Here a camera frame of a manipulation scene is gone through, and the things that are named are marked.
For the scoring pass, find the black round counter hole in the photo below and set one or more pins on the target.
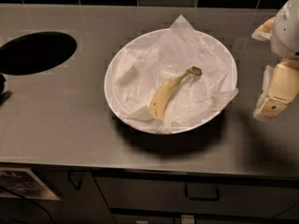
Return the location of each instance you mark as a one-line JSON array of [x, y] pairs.
[[37, 52]]

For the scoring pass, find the black drawer handle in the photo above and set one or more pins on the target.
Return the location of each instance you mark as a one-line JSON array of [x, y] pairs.
[[201, 193]]

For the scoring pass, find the white crumpled paper liner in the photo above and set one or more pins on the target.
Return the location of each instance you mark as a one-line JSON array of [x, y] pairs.
[[187, 53]]

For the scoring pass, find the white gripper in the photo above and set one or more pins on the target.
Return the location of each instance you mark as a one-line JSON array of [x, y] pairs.
[[287, 32]]

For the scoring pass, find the black cabinet door handle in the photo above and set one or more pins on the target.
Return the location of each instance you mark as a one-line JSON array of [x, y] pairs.
[[75, 179]]

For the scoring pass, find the grey drawer front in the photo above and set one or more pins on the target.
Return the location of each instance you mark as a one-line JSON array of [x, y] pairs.
[[168, 196]]

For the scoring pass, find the dark printed sign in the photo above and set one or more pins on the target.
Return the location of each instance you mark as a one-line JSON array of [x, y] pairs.
[[26, 183]]

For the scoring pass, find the dark object at counter edge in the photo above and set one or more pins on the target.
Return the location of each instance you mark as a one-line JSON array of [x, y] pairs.
[[4, 95]]

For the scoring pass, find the yellow banana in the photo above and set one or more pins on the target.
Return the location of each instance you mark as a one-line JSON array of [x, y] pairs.
[[161, 97]]

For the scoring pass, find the grey cabinet door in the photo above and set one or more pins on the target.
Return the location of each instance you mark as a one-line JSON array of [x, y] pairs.
[[86, 206]]

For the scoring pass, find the white bowl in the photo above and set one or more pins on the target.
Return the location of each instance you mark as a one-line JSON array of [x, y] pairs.
[[109, 87]]

